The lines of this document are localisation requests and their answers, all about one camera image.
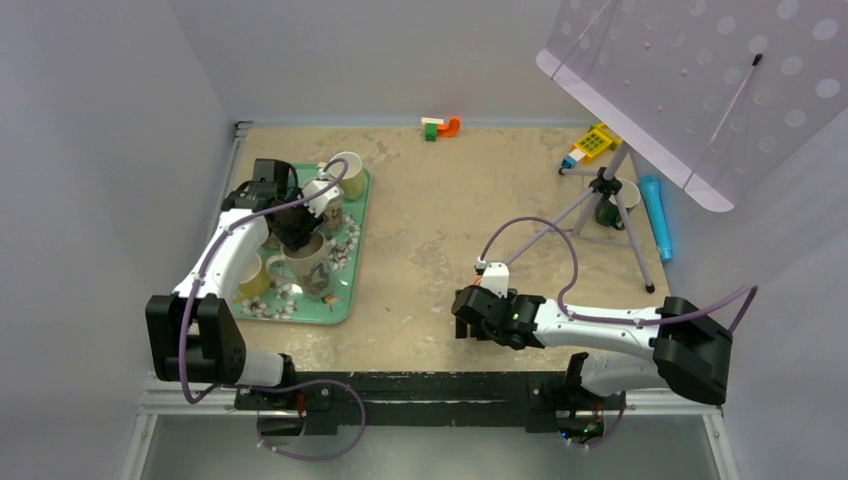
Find beige floral mug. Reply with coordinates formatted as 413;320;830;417
321;198;345;239

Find tan floral mug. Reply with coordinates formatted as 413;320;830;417
265;233;336;299

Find yellow mug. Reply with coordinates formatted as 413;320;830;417
234;253;271;302

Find light green mug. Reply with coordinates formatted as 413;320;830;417
317;151;367;202

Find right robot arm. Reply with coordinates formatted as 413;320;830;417
451;285;733;407

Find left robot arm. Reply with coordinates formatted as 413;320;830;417
145;159;342;409

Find green floral tray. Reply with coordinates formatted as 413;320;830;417
231;170;372;325

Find tripod stand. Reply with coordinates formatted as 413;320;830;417
503;142;656;294

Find orange green block toy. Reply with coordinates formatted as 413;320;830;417
420;116;461;142

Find blue cylinder toy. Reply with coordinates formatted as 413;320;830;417
639;175;673;262

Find perforated white panel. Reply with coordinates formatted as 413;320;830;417
536;0;847;212

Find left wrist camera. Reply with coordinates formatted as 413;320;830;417
301;178;344;218

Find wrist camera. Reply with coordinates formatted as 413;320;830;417
473;259;510;298
301;178;344;218

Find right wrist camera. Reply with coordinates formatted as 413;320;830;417
473;259;510;298

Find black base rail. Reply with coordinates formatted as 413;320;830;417
234;371;625;435

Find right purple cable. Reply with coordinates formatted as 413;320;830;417
476;217;760;452

